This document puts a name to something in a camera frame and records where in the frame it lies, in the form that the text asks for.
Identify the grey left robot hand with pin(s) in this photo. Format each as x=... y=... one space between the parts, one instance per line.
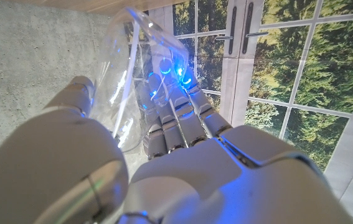
x=195 y=180

